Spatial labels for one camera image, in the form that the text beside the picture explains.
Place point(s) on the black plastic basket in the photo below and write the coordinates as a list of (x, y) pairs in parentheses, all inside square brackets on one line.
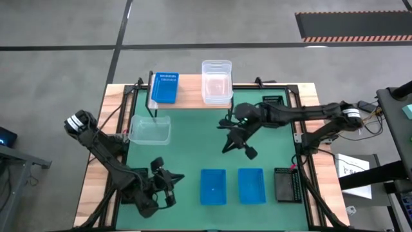
[(286, 187), (273, 99)]

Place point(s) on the black aluminium rig frame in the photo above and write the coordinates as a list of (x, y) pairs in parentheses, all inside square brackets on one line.
[(273, 86)]

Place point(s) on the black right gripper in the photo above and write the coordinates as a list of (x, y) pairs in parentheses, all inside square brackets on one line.
[(241, 135)]

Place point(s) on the wooden shelf black metal frame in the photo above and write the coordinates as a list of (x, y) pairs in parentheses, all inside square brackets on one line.
[(190, 93)]

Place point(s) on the black device blue light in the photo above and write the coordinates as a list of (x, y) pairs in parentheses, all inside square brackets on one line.
[(8, 137)]

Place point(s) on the black equipment cart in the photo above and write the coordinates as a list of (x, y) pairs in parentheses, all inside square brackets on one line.
[(396, 135)]

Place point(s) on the clear plastic bin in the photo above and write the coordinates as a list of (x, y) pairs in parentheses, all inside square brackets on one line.
[(217, 87), (151, 132)]

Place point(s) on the black power adapter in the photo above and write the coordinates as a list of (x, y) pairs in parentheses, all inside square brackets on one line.
[(365, 106)]

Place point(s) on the white paper sheet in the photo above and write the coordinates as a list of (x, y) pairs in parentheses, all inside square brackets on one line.
[(349, 167)]

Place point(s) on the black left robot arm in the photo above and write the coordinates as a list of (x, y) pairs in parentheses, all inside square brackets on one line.
[(106, 151)]

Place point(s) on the teal table mat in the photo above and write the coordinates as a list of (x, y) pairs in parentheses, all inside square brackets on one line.
[(199, 151)]

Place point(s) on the blue plastic basket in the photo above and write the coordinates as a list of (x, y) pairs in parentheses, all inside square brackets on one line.
[(164, 90), (213, 187), (252, 186)]

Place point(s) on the teal box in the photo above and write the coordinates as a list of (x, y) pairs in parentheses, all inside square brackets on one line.
[(408, 112)]

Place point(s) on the grey metal desk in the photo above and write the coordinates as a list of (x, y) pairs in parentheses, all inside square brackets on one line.
[(19, 158)]

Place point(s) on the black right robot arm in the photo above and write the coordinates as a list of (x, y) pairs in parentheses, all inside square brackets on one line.
[(305, 111)]

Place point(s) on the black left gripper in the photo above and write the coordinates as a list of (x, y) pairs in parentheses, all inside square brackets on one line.
[(164, 182)]

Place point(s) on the white metal bracket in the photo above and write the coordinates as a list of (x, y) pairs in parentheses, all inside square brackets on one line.
[(297, 138)]

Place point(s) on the black hazard striped floor mat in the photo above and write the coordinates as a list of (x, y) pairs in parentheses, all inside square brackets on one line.
[(354, 25)]

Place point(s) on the small white object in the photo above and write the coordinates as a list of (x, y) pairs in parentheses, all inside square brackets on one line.
[(351, 210)]

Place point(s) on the small red clip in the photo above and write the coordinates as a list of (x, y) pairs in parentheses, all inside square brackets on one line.
[(292, 166)]

